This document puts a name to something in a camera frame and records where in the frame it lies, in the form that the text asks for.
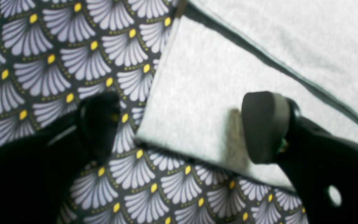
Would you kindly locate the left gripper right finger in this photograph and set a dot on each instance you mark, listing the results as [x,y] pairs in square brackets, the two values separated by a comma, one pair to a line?
[322,168]

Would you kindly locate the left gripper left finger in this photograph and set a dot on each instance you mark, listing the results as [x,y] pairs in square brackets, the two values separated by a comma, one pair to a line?
[42,165]

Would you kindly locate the light grey T-shirt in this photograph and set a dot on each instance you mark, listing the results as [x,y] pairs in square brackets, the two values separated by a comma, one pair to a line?
[220,50]

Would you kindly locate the fan-patterned grey tablecloth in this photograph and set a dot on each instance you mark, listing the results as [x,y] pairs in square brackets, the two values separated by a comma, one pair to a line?
[53,54]

